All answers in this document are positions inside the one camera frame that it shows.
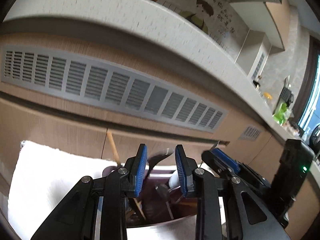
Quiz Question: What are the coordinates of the wooden chopstick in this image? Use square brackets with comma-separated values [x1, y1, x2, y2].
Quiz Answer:
[106, 129, 121, 166]
[133, 198, 146, 221]

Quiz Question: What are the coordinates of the metal shovel-shaped spoon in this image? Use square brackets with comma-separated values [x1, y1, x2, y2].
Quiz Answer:
[200, 140, 220, 167]

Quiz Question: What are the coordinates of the black metal smiley spoon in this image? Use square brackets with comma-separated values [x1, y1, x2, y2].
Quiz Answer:
[145, 148, 174, 178]

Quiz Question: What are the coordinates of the translucent brown plastic spoon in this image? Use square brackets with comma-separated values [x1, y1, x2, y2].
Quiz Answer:
[155, 184, 174, 220]

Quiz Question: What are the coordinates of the small grey vent grille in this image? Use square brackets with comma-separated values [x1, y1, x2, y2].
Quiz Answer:
[238, 126, 261, 141]

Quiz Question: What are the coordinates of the maroon plastic utensil holder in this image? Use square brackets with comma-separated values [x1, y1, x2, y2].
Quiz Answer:
[101, 166, 201, 229]

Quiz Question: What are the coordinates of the white textured cloth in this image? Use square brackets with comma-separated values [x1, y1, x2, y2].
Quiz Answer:
[7, 139, 231, 240]

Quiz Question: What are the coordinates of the large grey vent grille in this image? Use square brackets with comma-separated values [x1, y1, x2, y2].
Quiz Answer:
[1, 44, 228, 132]

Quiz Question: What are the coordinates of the grey stone countertop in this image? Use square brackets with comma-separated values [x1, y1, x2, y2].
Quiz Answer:
[2, 0, 320, 188]

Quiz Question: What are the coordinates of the black camera box green light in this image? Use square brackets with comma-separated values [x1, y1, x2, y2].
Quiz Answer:
[269, 139, 315, 228]

